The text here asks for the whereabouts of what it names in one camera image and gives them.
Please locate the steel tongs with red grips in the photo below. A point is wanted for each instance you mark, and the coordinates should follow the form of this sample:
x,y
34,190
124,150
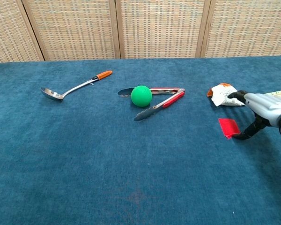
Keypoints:
x,y
173,99

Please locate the woven bamboo folding screen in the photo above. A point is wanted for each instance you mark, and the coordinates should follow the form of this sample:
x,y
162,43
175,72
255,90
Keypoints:
x,y
154,28

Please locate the red square piece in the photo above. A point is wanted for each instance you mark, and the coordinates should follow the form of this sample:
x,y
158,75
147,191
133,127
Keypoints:
x,y
228,126

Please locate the black and silver right hand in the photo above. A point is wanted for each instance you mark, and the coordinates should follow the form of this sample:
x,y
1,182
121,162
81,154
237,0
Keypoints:
x,y
267,107

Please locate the white and orange snack packet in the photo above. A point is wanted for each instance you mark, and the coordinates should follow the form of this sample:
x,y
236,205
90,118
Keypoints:
x,y
221,95

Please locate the blue carpet table cover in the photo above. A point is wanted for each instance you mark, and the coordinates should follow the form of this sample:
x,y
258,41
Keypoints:
x,y
107,164

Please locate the green ball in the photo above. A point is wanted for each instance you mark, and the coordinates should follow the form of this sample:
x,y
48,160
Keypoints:
x,y
141,96

